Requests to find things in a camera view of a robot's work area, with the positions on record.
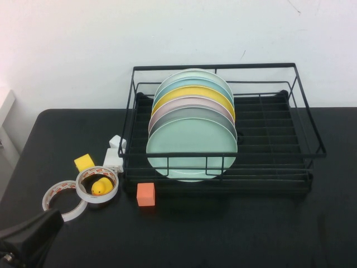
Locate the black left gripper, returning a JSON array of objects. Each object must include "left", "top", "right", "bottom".
[{"left": 0, "top": 209, "right": 64, "bottom": 268}]

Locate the mint green plate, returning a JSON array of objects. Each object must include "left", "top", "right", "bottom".
[{"left": 146, "top": 117, "right": 239, "bottom": 183}]

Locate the pink plate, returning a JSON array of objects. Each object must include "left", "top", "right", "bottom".
[{"left": 148, "top": 97, "right": 237, "bottom": 132}]

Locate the grey white plate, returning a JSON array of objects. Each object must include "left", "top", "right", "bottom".
[{"left": 152, "top": 107, "right": 238, "bottom": 140}]

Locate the yellow plate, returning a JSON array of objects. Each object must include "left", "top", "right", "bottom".
[{"left": 151, "top": 85, "right": 236, "bottom": 122}]

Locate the light blue plate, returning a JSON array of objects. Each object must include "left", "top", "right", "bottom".
[{"left": 152, "top": 77, "right": 234, "bottom": 112}]

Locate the pale green white plate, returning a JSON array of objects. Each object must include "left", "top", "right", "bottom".
[{"left": 155, "top": 68, "right": 234, "bottom": 97}]

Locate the white tape roll lying flat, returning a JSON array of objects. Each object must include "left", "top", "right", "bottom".
[{"left": 42, "top": 180, "right": 88, "bottom": 223}]

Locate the white tape roll tilted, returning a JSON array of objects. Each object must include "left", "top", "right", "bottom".
[{"left": 76, "top": 166, "right": 120, "bottom": 203}]

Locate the yellow rubber duck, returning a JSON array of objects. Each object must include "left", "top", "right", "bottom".
[{"left": 91, "top": 178, "right": 112, "bottom": 195}]

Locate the yellow foam cube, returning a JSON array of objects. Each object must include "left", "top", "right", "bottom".
[{"left": 74, "top": 153, "right": 95, "bottom": 171}]

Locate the white charger with label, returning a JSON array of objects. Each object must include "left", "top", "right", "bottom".
[{"left": 103, "top": 147, "right": 125, "bottom": 173}]

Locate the orange foam cube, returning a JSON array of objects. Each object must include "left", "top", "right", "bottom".
[{"left": 136, "top": 183, "right": 156, "bottom": 207}]

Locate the small white cube adapter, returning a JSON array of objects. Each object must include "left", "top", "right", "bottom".
[{"left": 108, "top": 135, "right": 128, "bottom": 149}]

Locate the white side shelf board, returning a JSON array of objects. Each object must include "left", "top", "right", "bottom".
[{"left": 0, "top": 89, "right": 17, "bottom": 132}]

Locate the black plastic drip tray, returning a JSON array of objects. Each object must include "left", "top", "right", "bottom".
[{"left": 124, "top": 90, "right": 315, "bottom": 196}]

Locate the black wire dish rack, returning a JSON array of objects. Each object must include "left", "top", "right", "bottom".
[{"left": 118, "top": 63, "right": 327, "bottom": 196}]

